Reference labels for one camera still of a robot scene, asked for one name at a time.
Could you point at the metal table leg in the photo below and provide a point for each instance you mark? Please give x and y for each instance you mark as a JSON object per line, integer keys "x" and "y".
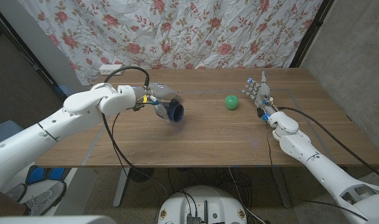
{"x": 282, "y": 189}
{"x": 120, "y": 189}

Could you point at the black floor fan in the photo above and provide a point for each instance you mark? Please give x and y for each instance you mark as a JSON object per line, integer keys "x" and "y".
{"x": 141, "y": 175}

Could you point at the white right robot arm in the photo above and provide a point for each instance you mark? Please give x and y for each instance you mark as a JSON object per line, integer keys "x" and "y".
{"x": 320, "y": 168}

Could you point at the floral fabric backdrop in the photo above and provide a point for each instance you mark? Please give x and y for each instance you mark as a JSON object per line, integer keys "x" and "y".
{"x": 176, "y": 31}

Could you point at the green toy apple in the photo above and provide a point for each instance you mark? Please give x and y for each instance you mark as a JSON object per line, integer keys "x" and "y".
{"x": 231, "y": 102}

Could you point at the dark blue mug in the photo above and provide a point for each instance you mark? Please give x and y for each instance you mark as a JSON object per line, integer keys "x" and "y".
{"x": 176, "y": 112}

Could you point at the black backdrop pole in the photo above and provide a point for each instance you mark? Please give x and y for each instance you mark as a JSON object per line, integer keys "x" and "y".
{"x": 310, "y": 31}

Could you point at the white mat with blue shapes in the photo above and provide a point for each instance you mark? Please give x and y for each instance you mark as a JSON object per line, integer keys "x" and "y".
{"x": 80, "y": 186}

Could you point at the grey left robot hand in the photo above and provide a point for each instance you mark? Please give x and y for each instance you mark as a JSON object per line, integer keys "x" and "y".
{"x": 162, "y": 91}

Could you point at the person bare leg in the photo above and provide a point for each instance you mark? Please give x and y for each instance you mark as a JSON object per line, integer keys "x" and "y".
{"x": 5, "y": 205}

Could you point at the grey sneaker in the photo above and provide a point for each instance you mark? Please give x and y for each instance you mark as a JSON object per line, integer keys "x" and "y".
{"x": 46, "y": 197}
{"x": 16, "y": 193}

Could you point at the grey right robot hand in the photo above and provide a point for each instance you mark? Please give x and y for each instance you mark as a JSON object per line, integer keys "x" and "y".
{"x": 263, "y": 93}

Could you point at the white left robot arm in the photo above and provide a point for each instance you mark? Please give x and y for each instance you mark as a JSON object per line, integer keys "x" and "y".
{"x": 36, "y": 140}

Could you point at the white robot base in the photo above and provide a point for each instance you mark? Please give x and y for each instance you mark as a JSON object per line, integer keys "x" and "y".
{"x": 176, "y": 205}

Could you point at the white robot torso cover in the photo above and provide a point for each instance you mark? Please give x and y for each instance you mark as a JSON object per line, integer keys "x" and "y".
{"x": 52, "y": 220}

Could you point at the white power strip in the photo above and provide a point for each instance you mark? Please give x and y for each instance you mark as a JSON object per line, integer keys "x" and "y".
{"x": 108, "y": 69}

